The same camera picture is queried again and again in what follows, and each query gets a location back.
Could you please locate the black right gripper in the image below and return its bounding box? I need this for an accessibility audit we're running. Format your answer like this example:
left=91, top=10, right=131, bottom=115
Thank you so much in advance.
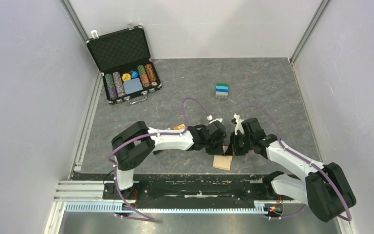
left=225, top=132, right=253, bottom=156

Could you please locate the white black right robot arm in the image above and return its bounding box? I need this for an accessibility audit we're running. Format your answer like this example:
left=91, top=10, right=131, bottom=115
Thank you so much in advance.
left=225, top=115, right=357, bottom=222

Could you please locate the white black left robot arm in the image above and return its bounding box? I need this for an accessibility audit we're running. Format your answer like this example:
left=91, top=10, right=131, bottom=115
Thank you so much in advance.
left=109, top=120, right=226, bottom=199

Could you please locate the blue green block stack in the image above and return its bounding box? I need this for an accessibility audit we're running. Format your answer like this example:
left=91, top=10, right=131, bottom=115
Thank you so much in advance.
left=215, top=83, right=229, bottom=99

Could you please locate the black poker chip case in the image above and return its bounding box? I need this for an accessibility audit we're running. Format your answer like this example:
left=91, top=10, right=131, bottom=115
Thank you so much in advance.
left=86, top=24, right=162, bottom=105

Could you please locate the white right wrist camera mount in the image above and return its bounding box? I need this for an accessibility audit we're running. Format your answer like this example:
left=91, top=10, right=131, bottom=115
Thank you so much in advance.
left=231, top=114, right=244, bottom=135

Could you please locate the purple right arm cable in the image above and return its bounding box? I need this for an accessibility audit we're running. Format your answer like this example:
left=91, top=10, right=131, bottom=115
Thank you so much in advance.
left=237, top=105, right=352, bottom=222

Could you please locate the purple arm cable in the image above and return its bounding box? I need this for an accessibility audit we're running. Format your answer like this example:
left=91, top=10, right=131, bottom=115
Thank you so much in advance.
left=237, top=105, right=352, bottom=222
left=107, top=97, right=213, bottom=221

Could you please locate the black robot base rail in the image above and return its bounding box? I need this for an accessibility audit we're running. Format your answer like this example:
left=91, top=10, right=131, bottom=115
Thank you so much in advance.
left=72, top=173, right=294, bottom=211

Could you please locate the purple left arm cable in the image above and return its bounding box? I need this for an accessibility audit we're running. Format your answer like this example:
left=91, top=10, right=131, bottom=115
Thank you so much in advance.
left=107, top=97, right=213, bottom=221

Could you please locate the white toothed cable rail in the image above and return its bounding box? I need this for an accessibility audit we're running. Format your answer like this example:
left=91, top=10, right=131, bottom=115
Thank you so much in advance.
left=65, top=202, right=268, bottom=215

